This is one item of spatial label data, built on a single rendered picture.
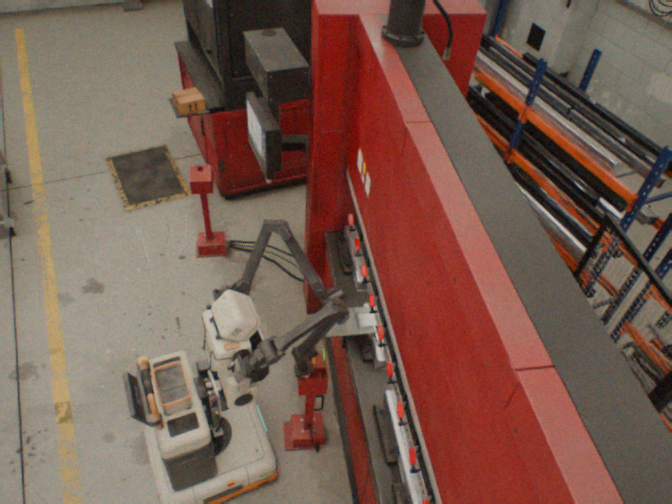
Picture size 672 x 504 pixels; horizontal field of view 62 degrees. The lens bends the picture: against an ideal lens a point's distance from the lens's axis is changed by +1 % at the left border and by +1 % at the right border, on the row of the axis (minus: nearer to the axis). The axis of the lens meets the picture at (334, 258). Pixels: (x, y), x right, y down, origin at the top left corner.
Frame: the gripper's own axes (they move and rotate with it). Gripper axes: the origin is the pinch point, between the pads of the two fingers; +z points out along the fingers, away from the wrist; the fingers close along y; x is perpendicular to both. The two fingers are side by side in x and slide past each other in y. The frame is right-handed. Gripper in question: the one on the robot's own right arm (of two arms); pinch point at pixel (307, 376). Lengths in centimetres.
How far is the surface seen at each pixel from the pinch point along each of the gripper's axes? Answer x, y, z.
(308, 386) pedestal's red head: -4.0, -0.5, 3.3
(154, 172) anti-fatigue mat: 289, -137, 39
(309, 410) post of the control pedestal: 3.8, -7.9, 41.6
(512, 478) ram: -113, 68, -110
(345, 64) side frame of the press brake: 103, 56, -118
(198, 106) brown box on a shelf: 235, -57, -45
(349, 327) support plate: 14.7, 28.1, -15.5
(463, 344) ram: -73, 67, -112
